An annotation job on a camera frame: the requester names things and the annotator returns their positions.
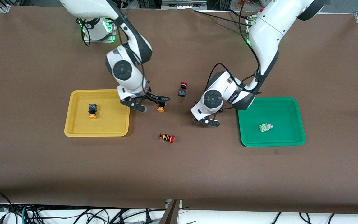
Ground yellow plastic tray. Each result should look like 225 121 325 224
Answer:
64 89 131 137

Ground red button with orange body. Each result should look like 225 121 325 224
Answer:
159 133 176 144

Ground brown table cover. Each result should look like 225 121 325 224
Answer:
0 6 358 215

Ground green plastic tray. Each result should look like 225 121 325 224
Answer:
237 97 306 147

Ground aluminium table leg profile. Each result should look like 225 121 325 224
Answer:
163 199 182 224

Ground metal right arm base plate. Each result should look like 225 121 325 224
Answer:
83 18 116 43

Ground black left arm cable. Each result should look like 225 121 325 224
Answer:
209 0 262 94

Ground black table cable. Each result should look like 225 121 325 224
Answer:
193 9 250 25
227 9 254 19

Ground aluminium frame bar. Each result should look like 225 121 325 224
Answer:
162 0 207 9

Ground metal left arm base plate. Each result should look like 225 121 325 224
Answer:
245 16 255 47

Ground teal floor cable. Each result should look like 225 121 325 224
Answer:
21 204 30 224

